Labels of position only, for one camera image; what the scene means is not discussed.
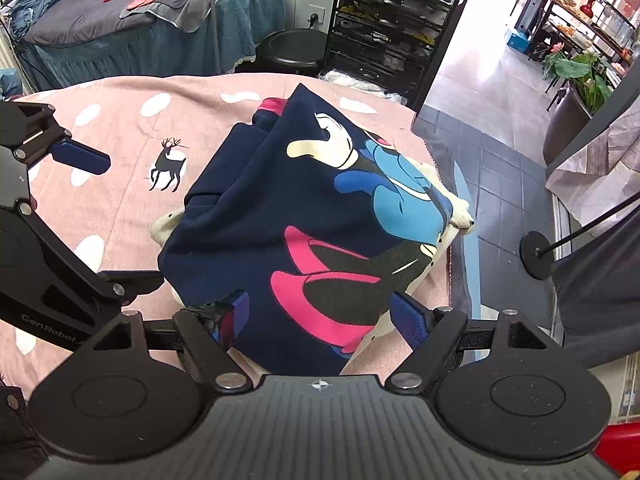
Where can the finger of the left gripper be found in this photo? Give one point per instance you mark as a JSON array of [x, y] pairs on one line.
[[29, 133], [100, 290]]

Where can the white floor lamp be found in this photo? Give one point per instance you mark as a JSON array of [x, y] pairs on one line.
[[212, 33]]

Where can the cream dotted pillow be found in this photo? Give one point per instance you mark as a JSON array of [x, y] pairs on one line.
[[320, 250]]

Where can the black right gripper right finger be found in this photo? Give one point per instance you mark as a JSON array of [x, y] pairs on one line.
[[452, 352]]

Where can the black round stool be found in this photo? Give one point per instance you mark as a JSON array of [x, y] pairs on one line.
[[298, 51]]

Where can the navy pink cartoon sweater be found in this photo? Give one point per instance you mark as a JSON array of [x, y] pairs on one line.
[[301, 125]]

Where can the potted green plant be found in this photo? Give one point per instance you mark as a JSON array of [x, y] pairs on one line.
[[585, 91]]

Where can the black shelf cart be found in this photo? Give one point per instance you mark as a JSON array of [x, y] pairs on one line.
[[396, 45]]

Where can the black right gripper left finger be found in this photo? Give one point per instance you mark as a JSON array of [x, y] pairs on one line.
[[202, 337]]

